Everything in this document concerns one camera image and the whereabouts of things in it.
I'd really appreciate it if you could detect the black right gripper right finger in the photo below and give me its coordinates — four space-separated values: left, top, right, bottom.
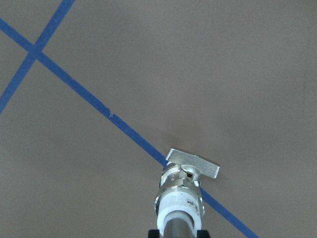
197 229 210 238

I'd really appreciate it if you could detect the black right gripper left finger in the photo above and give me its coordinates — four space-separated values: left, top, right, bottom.
148 229 160 238

